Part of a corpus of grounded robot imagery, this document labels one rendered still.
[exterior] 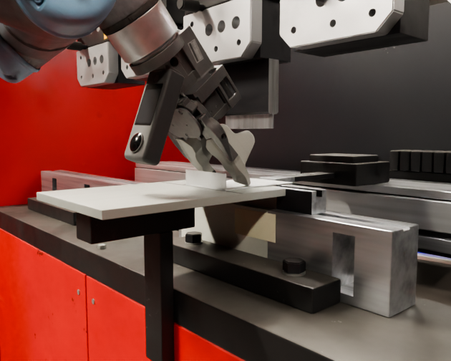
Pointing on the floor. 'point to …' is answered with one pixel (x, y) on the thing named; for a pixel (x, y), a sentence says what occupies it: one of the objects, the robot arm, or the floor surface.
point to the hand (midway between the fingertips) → (225, 180)
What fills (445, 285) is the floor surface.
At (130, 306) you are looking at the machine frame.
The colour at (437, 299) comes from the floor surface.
